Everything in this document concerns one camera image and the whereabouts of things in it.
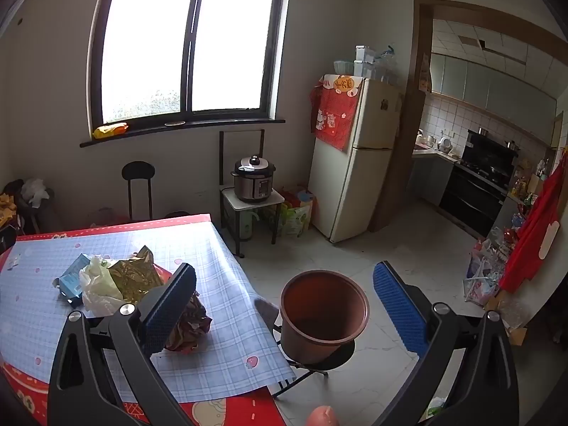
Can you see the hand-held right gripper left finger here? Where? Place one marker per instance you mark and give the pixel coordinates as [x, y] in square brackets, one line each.
[171, 306]

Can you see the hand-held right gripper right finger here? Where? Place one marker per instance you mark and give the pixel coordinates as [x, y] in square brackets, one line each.
[399, 310]

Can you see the brown wrapper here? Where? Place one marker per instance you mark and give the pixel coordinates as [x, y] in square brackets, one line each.
[191, 328]

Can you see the brown plastic bucket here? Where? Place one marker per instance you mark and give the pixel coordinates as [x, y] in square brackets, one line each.
[319, 337]

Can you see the blue cardboard box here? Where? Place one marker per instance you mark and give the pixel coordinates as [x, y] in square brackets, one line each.
[71, 277]

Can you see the red packet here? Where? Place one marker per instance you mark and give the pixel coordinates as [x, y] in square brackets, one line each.
[163, 273]

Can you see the gold foil wrapper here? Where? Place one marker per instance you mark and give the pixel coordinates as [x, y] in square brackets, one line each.
[133, 275]

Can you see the white plush toy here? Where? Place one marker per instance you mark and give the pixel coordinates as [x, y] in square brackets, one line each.
[102, 288]

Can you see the black stool under bucket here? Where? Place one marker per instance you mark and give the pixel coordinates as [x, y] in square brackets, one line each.
[341, 355]

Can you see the blue plaid tablecloth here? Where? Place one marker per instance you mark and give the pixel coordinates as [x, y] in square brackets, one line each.
[133, 239]

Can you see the bags on floor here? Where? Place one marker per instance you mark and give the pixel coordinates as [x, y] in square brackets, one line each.
[483, 270]

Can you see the pale green kettle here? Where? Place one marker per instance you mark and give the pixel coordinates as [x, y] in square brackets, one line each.
[246, 226]

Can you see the pink rounded object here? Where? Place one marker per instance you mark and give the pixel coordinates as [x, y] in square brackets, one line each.
[324, 416]

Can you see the cream refrigerator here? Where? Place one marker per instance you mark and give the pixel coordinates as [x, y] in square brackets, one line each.
[355, 186]

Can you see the black stove unit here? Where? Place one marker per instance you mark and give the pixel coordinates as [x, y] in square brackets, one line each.
[470, 195]

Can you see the printed shopping bag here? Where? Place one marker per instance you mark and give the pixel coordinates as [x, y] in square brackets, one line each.
[295, 219]

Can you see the black round-seat stool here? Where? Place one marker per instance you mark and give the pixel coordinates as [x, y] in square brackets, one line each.
[138, 171]

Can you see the small white-top stand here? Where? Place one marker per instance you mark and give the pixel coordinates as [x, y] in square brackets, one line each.
[266, 202]

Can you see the black kitchen appliance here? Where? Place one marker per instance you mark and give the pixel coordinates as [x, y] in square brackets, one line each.
[253, 182]

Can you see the red apron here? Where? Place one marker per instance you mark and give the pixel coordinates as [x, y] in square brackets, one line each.
[532, 239]

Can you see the bin with white liner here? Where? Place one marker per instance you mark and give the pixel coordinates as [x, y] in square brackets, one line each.
[35, 199]

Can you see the white electric kettle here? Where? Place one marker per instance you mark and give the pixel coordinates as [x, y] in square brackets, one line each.
[445, 144]

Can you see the bottles on side counter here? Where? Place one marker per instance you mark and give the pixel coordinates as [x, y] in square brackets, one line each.
[528, 186]

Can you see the yellow snack packet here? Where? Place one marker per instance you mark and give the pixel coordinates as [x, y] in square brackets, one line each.
[110, 130]

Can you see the black range hood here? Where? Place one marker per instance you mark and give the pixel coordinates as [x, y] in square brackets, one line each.
[490, 144]

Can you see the red printed cloth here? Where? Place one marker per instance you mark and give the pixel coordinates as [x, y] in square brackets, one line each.
[335, 115]

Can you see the white box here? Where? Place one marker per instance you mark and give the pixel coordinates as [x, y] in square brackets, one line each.
[365, 53]
[364, 68]

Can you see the clear plastic bottles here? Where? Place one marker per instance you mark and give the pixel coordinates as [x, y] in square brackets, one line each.
[385, 64]

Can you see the black-framed window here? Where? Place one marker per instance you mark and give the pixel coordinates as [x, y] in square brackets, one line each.
[146, 44]

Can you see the grey wall cabinets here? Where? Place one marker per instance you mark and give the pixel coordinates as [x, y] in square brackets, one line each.
[488, 88]

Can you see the wooden door frame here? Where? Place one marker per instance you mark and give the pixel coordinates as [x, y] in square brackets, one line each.
[421, 13]

